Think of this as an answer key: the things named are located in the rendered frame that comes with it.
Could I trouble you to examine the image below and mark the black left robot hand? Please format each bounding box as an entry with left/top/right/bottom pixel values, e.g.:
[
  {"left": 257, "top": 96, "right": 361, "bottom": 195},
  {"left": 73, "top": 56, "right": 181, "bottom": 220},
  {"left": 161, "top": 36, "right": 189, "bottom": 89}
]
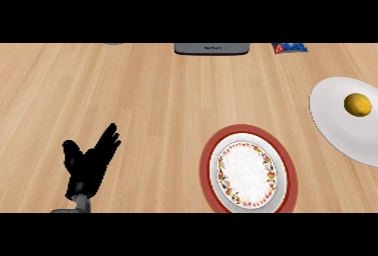
[{"left": 60, "top": 122, "right": 122, "bottom": 202}]

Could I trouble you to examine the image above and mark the red-rimmed patterned plate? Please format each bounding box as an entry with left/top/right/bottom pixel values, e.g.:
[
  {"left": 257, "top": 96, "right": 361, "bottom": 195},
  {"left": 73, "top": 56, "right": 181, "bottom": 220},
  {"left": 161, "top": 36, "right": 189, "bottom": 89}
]
[{"left": 198, "top": 123, "right": 299, "bottom": 214}]

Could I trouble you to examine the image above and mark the plain white plate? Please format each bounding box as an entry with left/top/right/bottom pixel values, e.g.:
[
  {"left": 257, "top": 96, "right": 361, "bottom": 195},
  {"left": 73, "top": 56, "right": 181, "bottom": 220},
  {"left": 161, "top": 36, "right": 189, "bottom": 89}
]
[{"left": 307, "top": 76, "right": 378, "bottom": 168}]

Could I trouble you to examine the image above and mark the yellow lemon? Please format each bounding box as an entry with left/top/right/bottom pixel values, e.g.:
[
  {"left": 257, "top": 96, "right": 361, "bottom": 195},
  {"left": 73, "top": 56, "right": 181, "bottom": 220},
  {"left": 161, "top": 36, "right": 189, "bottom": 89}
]
[{"left": 342, "top": 92, "right": 373, "bottom": 118}]

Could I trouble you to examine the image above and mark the dark grey appliance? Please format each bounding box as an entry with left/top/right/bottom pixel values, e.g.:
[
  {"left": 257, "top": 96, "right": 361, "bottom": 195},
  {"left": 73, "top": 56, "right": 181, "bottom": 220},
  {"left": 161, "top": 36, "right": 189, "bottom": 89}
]
[{"left": 172, "top": 43, "right": 251, "bottom": 57}]

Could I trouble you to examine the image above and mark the blue and red packet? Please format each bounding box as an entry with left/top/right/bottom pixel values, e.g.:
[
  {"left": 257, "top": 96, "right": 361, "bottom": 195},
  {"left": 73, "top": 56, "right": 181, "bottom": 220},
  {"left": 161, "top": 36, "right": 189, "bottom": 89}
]
[{"left": 271, "top": 43, "right": 310, "bottom": 55}]

